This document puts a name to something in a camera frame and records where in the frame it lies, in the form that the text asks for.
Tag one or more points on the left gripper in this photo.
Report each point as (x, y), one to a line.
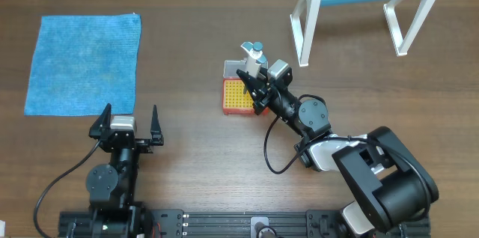
(121, 141)

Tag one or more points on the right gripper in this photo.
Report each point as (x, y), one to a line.
(271, 97)

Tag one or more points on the white pipette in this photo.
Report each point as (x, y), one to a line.
(253, 60)

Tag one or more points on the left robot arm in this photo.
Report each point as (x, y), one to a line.
(112, 178)

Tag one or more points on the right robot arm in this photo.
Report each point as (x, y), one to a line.
(404, 193)

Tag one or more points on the red and yellow tip box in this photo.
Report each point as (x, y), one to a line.
(234, 99)

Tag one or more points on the blue cloth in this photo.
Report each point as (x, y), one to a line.
(82, 64)

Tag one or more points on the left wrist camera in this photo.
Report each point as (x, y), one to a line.
(122, 123)

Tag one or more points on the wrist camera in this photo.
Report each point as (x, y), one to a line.
(122, 123)
(278, 69)

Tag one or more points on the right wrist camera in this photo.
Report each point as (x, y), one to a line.
(278, 69)

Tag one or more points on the mounting rail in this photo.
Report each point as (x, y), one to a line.
(221, 225)

